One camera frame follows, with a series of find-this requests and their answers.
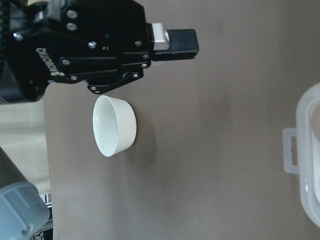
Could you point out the clear plastic egg box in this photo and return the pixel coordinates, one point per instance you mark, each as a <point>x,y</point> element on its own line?
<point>301,151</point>

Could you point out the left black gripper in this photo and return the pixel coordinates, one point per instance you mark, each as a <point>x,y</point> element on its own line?
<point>33,36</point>

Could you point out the white round bowl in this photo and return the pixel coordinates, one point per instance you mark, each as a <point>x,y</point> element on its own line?
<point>114,125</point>

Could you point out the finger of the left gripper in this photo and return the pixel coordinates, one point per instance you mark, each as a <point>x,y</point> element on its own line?
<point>119,56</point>

